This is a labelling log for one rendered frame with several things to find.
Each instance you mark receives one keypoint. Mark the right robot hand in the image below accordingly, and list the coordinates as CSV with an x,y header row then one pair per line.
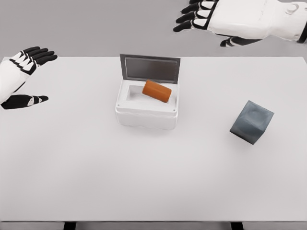
x,y
235,19

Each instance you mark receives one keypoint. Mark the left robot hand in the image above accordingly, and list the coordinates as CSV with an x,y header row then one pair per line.
x,y
14,74

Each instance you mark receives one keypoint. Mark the orange cylinder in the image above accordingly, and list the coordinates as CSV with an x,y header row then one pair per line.
x,y
157,91

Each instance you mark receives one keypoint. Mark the white open box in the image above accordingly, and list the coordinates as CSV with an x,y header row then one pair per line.
x,y
146,112

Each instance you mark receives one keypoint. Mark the grey cube block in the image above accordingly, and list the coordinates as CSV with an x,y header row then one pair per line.
x,y
251,122

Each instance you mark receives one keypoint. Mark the grey box lid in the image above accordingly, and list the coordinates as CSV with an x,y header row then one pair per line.
x,y
150,68

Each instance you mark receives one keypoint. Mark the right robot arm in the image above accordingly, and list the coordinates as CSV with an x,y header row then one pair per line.
x,y
291,20

